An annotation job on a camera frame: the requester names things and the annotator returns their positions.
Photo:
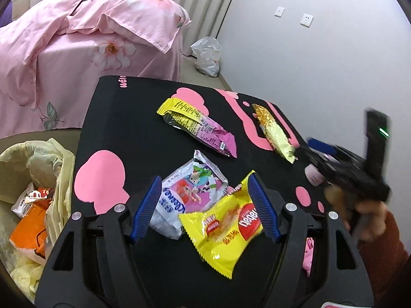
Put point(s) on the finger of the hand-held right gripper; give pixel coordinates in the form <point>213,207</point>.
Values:
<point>311,158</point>
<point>321,145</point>

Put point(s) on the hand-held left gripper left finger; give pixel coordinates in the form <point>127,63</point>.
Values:
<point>147,208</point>

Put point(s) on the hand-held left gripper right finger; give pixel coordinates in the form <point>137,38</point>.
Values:
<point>263,208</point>

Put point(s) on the white pink tissue pack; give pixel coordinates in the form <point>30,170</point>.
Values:
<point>186,195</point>

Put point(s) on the yellow red-label snack packet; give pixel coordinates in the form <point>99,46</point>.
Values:
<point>224,227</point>

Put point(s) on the trash bin with yellow liner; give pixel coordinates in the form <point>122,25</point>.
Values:
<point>38,163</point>

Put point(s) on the orange snack packet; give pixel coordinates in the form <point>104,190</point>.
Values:
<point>29,227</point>

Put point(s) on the person's right forearm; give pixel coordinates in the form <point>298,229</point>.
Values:
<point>385,256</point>

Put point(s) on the person's right hand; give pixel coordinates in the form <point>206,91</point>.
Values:
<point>372,218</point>

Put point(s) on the gold snack packet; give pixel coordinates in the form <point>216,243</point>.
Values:
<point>276,131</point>

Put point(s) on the pink crumpled wrapper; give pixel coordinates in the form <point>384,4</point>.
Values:
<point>308,256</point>

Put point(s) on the black pink-printed table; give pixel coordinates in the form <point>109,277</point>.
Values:
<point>135,134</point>

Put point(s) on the yellow pink snack wrapper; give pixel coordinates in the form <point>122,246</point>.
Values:
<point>199,125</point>

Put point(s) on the small white red packet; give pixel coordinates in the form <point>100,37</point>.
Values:
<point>27,202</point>

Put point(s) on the clear plastic bag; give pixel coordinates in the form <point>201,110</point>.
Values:
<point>207,54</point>

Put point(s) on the bed with pink sheet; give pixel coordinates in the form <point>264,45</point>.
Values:
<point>80,77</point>

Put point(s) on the pink floral duvet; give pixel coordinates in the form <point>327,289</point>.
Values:
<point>96,12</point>

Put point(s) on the beige headboard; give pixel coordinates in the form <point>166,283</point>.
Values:
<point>21,4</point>

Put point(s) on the purple pillow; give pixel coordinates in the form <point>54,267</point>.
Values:
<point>9,12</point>

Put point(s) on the white wall socket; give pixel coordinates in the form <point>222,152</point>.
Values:
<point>279,11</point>
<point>307,20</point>

